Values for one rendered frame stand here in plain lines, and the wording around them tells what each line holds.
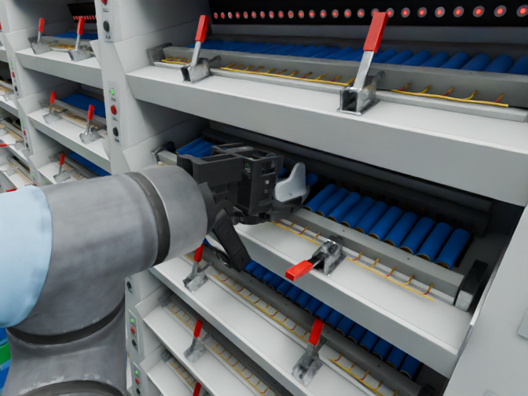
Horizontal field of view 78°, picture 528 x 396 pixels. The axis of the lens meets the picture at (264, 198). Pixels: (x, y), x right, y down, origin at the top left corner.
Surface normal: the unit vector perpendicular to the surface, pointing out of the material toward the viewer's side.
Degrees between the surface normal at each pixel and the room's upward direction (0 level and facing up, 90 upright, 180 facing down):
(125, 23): 90
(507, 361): 90
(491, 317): 90
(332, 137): 109
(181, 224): 79
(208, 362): 19
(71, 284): 102
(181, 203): 57
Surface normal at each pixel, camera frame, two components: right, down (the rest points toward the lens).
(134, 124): 0.74, 0.33
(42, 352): 0.03, 0.43
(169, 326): -0.13, -0.80
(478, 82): -0.66, 0.51
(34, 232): 0.58, -0.40
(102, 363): 0.69, -0.72
